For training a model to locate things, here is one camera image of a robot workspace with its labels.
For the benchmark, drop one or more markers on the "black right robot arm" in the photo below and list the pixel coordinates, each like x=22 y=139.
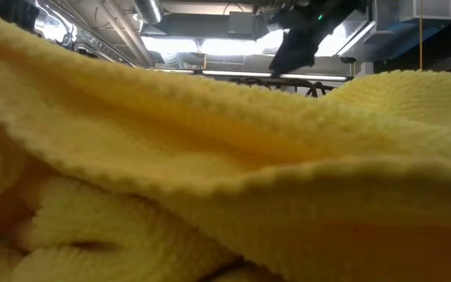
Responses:
x=307 y=8

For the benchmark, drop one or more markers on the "yellow vertical pole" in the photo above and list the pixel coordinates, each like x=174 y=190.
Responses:
x=420 y=39

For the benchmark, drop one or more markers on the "silver round air duct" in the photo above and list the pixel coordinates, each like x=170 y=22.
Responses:
x=149 y=9

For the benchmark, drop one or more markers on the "yellow microfiber towel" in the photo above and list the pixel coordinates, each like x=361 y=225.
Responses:
x=210 y=156

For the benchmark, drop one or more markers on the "ceiling light strip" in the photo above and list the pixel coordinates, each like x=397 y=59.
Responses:
x=233 y=73

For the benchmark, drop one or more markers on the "shiny foil-wrapped duct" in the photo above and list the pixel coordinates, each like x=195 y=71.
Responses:
x=92 y=43

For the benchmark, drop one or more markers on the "grey ceiling box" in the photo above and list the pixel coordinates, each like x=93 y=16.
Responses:
x=241 y=23

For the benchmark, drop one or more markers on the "white ceiling box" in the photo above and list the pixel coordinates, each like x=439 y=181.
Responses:
x=429 y=9

